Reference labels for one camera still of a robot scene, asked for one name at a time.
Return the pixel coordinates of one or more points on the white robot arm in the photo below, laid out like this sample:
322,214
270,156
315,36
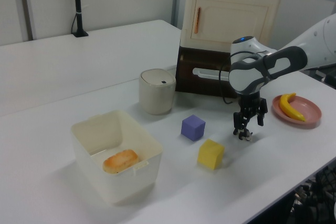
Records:
246,77

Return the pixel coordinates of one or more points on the cream plastic bin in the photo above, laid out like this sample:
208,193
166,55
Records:
86,140

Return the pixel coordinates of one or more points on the cream toy cabinet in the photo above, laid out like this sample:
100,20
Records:
231,19

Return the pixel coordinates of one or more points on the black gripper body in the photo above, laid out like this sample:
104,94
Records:
249,103

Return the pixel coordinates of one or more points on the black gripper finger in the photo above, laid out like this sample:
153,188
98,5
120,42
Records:
239,124
262,112

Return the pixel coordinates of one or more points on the pink plate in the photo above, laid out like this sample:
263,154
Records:
309,111

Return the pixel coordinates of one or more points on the cream lidded trash can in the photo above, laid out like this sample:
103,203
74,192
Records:
157,91

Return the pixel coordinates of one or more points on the purple foam cube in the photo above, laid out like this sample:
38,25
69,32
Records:
193,127

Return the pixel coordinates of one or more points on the toasted bread slice toy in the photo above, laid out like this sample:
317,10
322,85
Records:
120,160

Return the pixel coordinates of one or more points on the yellow banana toy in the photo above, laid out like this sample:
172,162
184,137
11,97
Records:
287,106

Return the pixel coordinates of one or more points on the brown wooden drawer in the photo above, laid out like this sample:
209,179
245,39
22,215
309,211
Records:
189,82

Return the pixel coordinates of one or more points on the black camera pole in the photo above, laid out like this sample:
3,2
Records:
78,3

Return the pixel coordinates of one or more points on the black equipment under table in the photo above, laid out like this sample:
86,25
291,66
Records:
325,195

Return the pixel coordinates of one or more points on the small panda toy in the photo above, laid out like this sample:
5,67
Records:
248,136

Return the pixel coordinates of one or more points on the yellow foam cube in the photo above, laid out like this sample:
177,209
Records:
210,154

